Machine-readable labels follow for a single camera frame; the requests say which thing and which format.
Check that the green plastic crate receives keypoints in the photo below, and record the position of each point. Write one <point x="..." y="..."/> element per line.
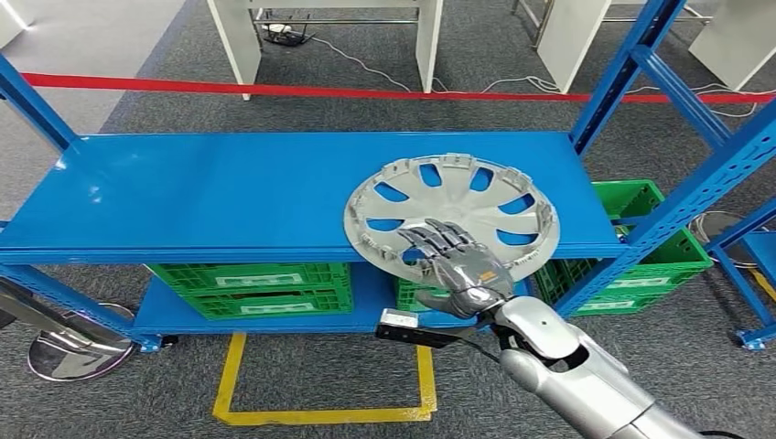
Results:
<point x="412" y="304"/>
<point x="267" y="305"/>
<point x="630" y="300"/>
<point x="409" y="288"/>
<point x="679" y="254"/>
<point x="254" y="276"/>

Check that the red barrier belt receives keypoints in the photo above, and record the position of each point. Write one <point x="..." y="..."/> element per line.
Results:
<point x="182" y="86"/>

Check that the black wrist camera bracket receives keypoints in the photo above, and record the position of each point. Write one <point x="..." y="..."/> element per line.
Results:
<point x="418" y="337"/>

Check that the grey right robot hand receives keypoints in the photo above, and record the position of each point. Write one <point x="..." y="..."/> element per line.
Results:
<point x="473" y="279"/>

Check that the silver plastic wheel hubcap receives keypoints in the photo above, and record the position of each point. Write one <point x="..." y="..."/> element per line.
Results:
<point x="461" y="200"/>

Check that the blue metal shelf rack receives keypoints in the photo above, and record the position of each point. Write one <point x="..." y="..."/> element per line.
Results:
<point x="767" y="248"/>
<point x="194" y="194"/>

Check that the black router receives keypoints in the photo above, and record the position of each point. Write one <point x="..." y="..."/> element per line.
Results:
<point x="288" y="35"/>

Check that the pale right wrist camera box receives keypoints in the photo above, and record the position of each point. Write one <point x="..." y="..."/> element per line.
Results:
<point x="400" y="317"/>

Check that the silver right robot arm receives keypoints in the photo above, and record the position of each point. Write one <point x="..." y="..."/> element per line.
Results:
<point x="582" y="388"/>

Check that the chrome barrier stanchion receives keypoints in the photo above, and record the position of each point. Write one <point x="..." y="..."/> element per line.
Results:
<point x="79" y="360"/>
<point x="706" y="227"/>

